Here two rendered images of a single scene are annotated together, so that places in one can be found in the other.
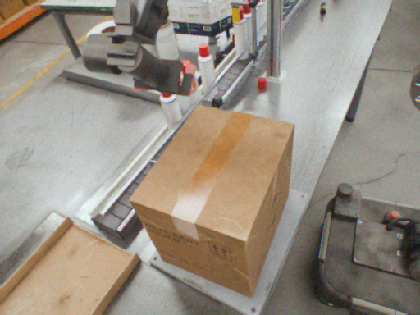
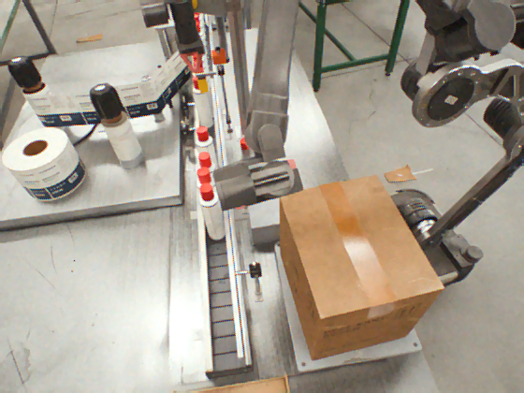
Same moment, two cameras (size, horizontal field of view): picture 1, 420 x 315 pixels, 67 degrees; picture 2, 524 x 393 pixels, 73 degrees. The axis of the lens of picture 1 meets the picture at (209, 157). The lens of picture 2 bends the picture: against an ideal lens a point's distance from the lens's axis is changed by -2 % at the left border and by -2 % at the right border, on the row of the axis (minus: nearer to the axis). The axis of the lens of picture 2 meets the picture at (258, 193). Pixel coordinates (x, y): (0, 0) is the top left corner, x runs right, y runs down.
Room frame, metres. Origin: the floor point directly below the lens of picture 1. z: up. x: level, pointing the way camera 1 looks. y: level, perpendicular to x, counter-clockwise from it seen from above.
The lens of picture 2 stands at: (0.27, 0.39, 1.75)
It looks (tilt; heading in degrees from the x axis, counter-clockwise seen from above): 50 degrees down; 318
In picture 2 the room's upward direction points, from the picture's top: 5 degrees counter-clockwise
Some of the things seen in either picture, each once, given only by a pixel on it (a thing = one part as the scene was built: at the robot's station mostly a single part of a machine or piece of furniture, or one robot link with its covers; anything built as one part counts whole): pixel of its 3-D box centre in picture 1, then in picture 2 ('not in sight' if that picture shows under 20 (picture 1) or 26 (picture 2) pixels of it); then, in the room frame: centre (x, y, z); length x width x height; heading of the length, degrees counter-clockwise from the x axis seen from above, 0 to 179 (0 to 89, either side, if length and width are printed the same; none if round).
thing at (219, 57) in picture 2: (246, 26); (215, 94); (1.13, -0.23, 1.05); 0.10 x 0.04 x 0.33; 52
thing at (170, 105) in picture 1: (171, 111); (211, 211); (0.80, 0.09, 0.98); 0.05 x 0.05 x 0.20
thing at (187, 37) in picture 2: not in sight; (186, 32); (1.07, -0.13, 1.32); 0.10 x 0.07 x 0.07; 151
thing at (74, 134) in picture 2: not in sight; (57, 126); (1.66, 0.18, 0.89); 0.31 x 0.31 x 0.01
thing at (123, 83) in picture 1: (167, 42); (97, 135); (1.52, 0.09, 0.86); 0.80 x 0.67 x 0.05; 142
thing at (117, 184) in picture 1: (192, 99); (200, 189); (0.95, 0.02, 0.91); 1.07 x 0.01 x 0.02; 142
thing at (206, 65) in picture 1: (207, 72); (207, 154); (0.98, -0.05, 0.98); 0.05 x 0.05 x 0.20
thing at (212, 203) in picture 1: (223, 197); (344, 267); (0.44, -0.01, 0.99); 0.30 x 0.24 x 0.27; 147
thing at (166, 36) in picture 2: not in sight; (177, 50); (1.54, -0.37, 1.01); 0.14 x 0.13 x 0.26; 142
